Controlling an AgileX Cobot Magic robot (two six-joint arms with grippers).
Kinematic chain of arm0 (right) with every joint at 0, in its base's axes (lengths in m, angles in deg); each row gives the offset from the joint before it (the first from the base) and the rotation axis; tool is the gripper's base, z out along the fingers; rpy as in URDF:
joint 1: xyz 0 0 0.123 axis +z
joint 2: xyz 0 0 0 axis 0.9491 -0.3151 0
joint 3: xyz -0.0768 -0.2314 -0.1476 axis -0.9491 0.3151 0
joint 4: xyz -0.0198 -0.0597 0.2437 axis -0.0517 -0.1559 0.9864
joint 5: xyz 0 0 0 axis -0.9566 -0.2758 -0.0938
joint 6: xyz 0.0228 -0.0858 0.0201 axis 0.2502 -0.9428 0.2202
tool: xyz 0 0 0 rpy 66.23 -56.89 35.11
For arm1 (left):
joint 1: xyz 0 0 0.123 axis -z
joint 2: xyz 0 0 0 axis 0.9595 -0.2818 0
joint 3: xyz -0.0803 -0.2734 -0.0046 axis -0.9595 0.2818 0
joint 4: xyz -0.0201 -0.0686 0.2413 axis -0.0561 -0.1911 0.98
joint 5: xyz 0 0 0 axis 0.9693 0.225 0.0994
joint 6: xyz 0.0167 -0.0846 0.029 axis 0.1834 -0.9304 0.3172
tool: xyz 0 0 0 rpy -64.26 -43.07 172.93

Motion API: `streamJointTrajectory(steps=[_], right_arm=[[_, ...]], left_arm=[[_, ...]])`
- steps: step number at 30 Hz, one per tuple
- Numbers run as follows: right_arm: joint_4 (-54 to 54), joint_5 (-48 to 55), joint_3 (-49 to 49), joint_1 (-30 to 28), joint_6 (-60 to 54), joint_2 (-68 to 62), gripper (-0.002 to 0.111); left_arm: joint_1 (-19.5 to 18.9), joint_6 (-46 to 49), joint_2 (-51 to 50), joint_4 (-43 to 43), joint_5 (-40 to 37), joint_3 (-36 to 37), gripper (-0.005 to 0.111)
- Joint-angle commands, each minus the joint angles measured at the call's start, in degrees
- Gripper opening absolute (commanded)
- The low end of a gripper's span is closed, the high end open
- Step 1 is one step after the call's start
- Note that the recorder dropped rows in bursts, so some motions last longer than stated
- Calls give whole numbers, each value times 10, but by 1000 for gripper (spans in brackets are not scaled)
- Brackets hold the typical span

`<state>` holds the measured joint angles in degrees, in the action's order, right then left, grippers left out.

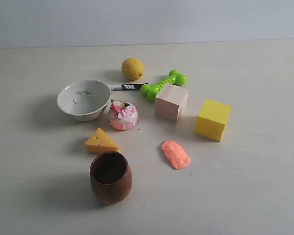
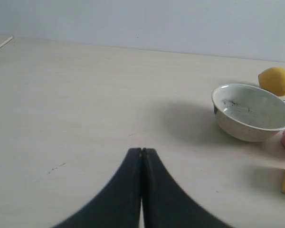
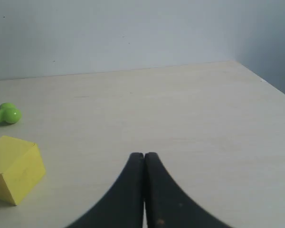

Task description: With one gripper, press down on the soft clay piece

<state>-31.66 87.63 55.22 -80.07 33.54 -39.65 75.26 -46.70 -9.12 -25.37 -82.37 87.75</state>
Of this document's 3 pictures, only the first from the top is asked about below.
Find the orange putty blob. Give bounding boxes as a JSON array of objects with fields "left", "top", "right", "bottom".
[{"left": 161, "top": 140, "right": 190, "bottom": 170}]

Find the pink toy cake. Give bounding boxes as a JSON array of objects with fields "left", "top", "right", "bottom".
[{"left": 108, "top": 99, "right": 139, "bottom": 131}]

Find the green dog bone toy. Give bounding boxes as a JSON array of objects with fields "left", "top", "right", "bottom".
[{"left": 140, "top": 70, "right": 188, "bottom": 102}]

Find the natural wooden cube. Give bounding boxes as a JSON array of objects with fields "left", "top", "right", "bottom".
[{"left": 155, "top": 83, "right": 189, "bottom": 122}]

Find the black and white marker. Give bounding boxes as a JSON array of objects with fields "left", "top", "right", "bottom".
[{"left": 108, "top": 83, "right": 147, "bottom": 91}]

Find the yellow lemon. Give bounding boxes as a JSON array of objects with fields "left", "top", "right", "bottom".
[{"left": 121, "top": 58, "right": 145, "bottom": 81}]

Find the yellow cheese wedge toy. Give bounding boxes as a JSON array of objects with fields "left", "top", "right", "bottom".
[{"left": 84, "top": 127, "right": 119, "bottom": 154}]

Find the white ceramic bowl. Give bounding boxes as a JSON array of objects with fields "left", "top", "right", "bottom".
[{"left": 57, "top": 79, "right": 112, "bottom": 122}]

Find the yellow cube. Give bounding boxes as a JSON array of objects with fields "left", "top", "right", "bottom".
[{"left": 195, "top": 99, "right": 232, "bottom": 142}]

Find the brown wooden cup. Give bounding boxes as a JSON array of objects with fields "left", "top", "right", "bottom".
[{"left": 89, "top": 151, "right": 132, "bottom": 204}]

